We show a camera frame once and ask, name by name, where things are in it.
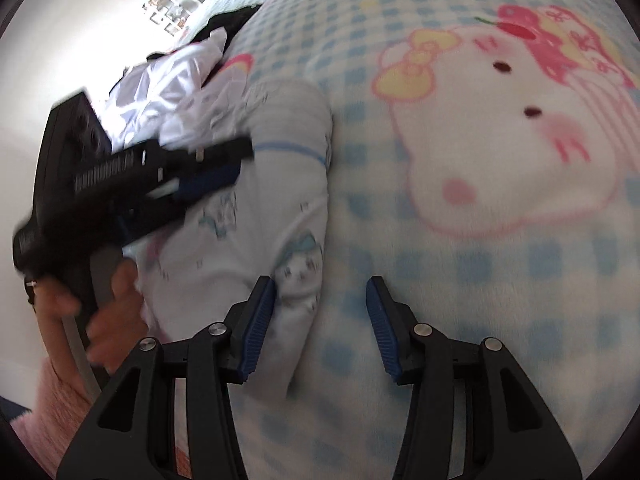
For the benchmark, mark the white satin garment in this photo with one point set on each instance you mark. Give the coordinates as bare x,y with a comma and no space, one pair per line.
165,90

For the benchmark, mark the white shelf rack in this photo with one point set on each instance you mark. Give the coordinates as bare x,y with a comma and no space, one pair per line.
165,15

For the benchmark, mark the person's left forearm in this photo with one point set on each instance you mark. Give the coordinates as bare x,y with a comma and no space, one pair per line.
55,410

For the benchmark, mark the black garment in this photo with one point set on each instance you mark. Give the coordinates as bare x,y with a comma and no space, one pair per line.
230,22

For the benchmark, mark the white cartoon print pajama pants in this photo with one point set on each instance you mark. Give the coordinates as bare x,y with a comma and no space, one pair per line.
240,240

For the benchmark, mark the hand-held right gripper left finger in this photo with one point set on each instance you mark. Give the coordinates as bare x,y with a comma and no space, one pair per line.
257,330

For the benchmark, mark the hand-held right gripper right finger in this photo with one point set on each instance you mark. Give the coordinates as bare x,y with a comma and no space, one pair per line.
382,330

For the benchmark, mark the checkered cartoon print blanket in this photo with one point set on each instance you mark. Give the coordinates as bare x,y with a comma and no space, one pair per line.
475,210

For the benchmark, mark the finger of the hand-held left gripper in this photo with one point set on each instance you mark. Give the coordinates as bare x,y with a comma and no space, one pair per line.
220,150
210,180

